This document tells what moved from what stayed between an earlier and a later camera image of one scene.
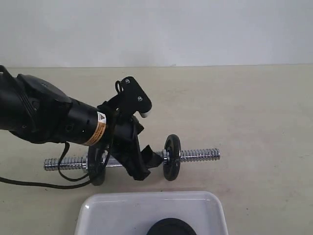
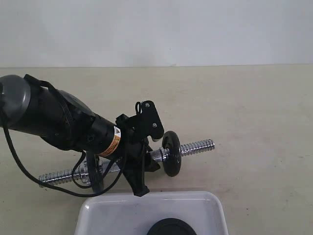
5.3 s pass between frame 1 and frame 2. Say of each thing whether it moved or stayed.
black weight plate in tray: stayed
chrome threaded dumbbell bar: moved
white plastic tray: stayed
